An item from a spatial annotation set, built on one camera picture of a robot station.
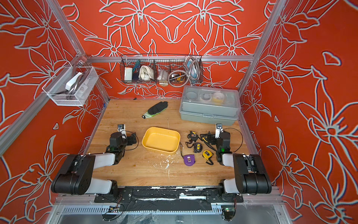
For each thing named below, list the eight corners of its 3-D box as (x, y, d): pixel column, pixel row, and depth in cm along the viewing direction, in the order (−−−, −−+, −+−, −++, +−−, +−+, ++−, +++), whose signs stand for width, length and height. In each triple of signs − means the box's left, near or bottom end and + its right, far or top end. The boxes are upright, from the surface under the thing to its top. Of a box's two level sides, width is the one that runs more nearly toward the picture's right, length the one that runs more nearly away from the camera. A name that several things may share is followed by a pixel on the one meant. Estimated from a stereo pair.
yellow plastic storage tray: (139, 149, 92) (137, 145, 88) (147, 129, 103) (146, 124, 98) (177, 157, 89) (176, 153, 84) (181, 135, 99) (181, 131, 94)
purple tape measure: (184, 166, 85) (184, 164, 83) (183, 156, 89) (183, 154, 87) (195, 166, 85) (195, 164, 83) (194, 156, 89) (194, 154, 87)
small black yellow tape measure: (193, 152, 90) (194, 150, 88) (193, 144, 94) (193, 142, 91) (202, 152, 90) (203, 150, 87) (201, 144, 94) (202, 142, 91)
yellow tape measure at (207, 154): (203, 164, 85) (204, 163, 84) (202, 151, 91) (202, 150, 90) (214, 164, 85) (214, 163, 84) (211, 151, 91) (212, 150, 89)
